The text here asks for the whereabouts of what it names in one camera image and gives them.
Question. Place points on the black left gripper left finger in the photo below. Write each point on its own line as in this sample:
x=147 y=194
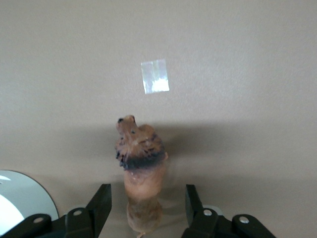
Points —
x=96 y=213

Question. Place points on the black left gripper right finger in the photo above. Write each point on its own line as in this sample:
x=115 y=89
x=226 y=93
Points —
x=198 y=220

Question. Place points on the brown lion statue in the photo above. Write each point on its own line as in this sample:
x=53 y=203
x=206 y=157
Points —
x=141 y=153

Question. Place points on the white round scale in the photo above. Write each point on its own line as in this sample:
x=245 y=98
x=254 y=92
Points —
x=29 y=196

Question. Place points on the clear tape piece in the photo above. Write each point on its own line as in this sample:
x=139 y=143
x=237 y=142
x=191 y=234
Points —
x=154 y=77

